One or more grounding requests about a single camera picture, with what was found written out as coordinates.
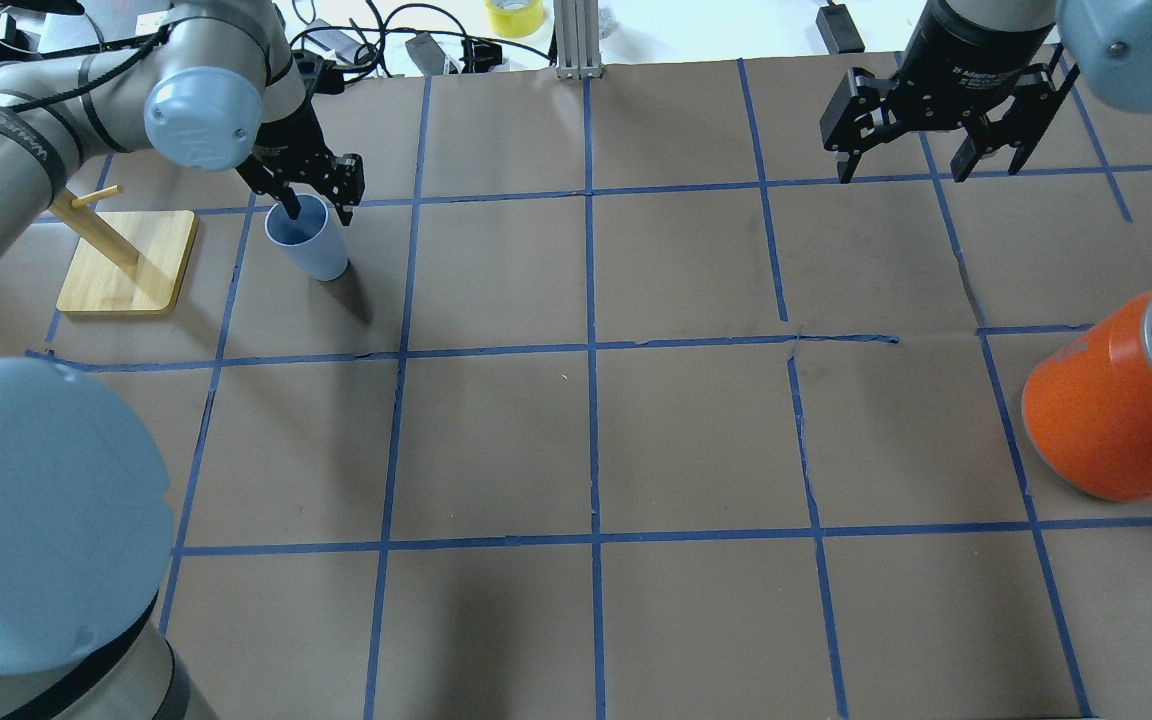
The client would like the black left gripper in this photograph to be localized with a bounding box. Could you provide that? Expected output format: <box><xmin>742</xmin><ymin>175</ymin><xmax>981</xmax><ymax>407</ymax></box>
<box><xmin>236</xmin><ymin>60</ymin><xmax>365</xmax><ymax>227</ymax></box>

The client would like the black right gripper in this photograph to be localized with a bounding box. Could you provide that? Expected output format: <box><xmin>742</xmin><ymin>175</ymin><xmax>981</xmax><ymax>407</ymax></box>
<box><xmin>819</xmin><ymin>1</ymin><xmax>1079</xmax><ymax>184</ymax></box>

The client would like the light blue plastic cup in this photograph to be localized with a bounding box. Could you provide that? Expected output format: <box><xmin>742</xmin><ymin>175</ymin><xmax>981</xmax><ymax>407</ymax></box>
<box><xmin>264</xmin><ymin>194</ymin><xmax>349</xmax><ymax>282</ymax></box>

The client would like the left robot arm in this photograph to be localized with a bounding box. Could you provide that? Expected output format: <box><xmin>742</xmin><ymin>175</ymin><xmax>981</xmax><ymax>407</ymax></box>
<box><xmin>0</xmin><ymin>1</ymin><xmax>364</xmax><ymax>719</ymax></box>

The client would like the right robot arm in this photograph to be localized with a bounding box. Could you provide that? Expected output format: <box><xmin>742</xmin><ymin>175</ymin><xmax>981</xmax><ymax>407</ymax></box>
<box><xmin>819</xmin><ymin>1</ymin><xmax>1152</xmax><ymax>183</ymax></box>

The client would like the black power adapter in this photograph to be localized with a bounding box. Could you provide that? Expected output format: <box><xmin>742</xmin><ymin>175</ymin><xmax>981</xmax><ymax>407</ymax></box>
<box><xmin>814</xmin><ymin>1</ymin><xmax>867</xmax><ymax>55</ymax></box>

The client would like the wooden mug stand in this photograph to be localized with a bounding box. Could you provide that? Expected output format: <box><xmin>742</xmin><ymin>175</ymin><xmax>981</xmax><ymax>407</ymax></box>
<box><xmin>0</xmin><ymin>79</ymin><xmax>199</xmax><ymax>317</ymax></box>

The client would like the yellow tape roll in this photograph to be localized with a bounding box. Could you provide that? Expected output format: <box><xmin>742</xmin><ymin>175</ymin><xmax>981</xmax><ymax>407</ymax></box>
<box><xmin>483</xmin><ymin>0</ymin><xmax>545</xmax><ymax>40</ymax></box>

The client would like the orange can with grey lid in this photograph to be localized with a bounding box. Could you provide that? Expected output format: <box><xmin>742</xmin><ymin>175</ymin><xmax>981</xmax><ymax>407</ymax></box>
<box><xmin>1021</xmin><ymin>291</ymin><xmax>1152</xmax><ymax>503</ymax></box>

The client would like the aluminium frame post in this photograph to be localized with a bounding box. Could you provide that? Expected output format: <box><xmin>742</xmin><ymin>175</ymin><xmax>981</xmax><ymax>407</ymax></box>
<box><xmin>553</xmin><ymin>0</ymin><xmax>604</xmax><ymax>81</ymax></box>

